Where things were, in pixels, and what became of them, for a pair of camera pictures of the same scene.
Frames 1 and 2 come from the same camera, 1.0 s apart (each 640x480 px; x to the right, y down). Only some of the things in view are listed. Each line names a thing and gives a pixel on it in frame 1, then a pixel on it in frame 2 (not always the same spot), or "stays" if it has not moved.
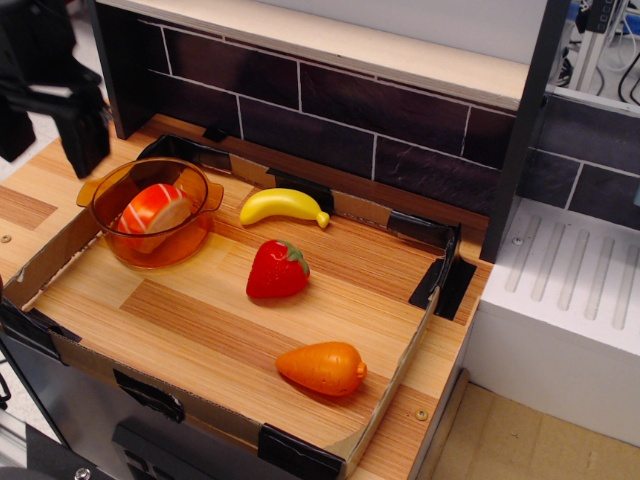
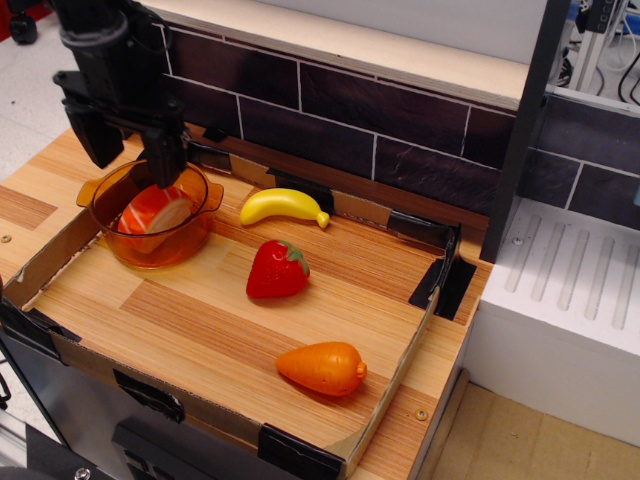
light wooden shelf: x=344 y=43 stays
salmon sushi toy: x=150 y=216 stays
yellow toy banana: x=280 y=202 stays
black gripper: x=37 y=46 to x=123 y=68
